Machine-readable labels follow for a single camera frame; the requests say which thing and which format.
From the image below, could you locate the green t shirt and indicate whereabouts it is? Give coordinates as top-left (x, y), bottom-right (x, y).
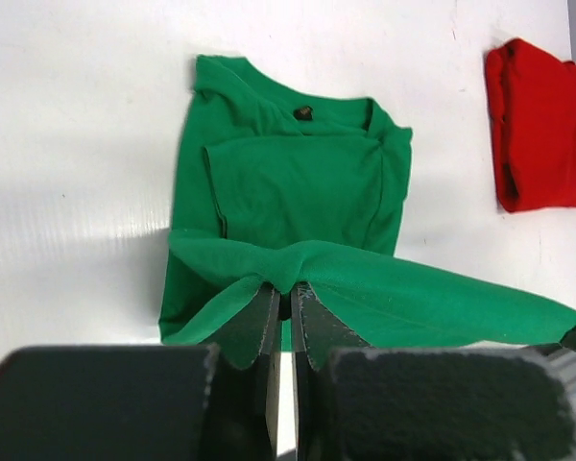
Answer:
top-left (158, 55), bottom-right (576, 349)

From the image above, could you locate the folded red t shirt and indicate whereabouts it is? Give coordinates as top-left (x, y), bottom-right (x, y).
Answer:
top-left (485, 38), bottom-right (576, 212)

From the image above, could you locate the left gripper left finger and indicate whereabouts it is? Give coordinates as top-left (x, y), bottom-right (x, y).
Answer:
top-left (0, 285), bottom-right (281, 460)

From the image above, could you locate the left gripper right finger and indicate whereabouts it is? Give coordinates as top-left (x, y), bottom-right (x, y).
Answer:
top-left (290, 282), bottom-right (576, 460)

